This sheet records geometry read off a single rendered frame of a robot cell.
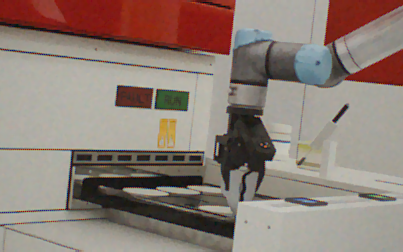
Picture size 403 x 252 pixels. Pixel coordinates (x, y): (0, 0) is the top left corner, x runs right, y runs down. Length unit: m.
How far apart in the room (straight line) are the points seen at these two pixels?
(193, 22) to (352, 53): 0.48
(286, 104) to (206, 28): 3.05
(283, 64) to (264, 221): 0.35
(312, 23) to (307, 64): 3.65
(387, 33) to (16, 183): 0.80
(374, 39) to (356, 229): 0.37
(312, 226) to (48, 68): 0.67
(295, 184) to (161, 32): 0.47
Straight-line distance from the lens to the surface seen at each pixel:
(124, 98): 2.03
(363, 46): 1.78
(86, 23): 1.87
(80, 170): 1.95
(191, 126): 2.22
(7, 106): 1.82
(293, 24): 5.16
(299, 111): 5.29
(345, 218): 1.63
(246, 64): 1.73
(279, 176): 2.13
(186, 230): 1.86
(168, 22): 2.05
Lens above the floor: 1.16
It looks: 3 degrees down
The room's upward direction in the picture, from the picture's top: 6 degrees clockwise
